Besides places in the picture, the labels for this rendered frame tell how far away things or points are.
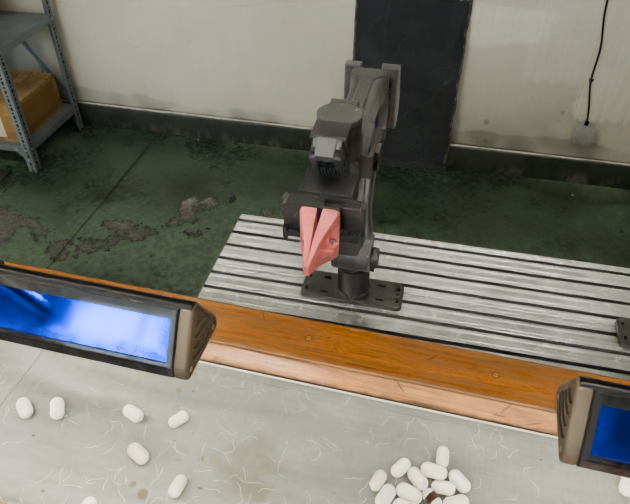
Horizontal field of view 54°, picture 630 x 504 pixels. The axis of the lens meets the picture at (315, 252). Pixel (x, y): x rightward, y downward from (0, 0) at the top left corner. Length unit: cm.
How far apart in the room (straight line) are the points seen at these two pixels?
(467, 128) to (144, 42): 148
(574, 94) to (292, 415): 208
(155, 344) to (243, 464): 35
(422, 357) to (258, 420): 28
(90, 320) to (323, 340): 47
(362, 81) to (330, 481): 60
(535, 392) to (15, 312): 73
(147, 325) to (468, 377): 55
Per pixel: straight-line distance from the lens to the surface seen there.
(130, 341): 65
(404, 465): 91
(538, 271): 137
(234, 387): 101
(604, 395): 59
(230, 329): 105
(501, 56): 268
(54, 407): 103
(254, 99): 292
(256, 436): 95
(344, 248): 76
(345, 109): 79
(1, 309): 72
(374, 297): 122
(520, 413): 100
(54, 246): 259
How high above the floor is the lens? 154
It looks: 41 degrees down
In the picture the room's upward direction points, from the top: straight up
